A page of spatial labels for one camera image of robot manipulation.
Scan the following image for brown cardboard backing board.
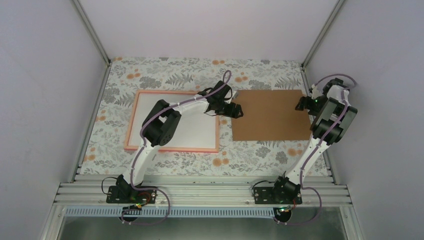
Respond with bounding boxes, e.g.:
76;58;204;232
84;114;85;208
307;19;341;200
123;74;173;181
231;90;311;141

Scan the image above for pink wooden picture frame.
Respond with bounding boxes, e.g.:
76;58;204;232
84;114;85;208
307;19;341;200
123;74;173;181
123;89;221;155

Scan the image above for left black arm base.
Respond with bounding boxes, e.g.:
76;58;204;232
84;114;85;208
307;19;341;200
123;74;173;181
105;186;157;222

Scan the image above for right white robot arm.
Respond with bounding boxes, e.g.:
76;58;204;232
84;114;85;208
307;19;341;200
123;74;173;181
270;73;358;204

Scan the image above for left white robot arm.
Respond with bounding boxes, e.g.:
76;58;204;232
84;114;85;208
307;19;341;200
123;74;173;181
115;80;244;203

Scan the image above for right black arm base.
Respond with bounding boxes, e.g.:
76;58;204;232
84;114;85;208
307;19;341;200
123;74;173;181
251;183;303;224

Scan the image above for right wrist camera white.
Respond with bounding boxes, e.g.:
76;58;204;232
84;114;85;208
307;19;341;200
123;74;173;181
309;84;321;95

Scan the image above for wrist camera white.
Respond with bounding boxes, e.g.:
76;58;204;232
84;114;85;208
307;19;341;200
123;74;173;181
231;91;239;100
309;84;321;95

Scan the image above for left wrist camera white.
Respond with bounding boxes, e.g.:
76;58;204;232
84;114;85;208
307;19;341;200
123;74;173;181
231;91;239;100

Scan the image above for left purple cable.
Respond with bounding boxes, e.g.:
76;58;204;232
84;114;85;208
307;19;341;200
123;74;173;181
119;70;233;226

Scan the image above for aluminium mounting rail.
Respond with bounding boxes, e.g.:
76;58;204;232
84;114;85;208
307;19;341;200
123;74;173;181
53;174;353;207

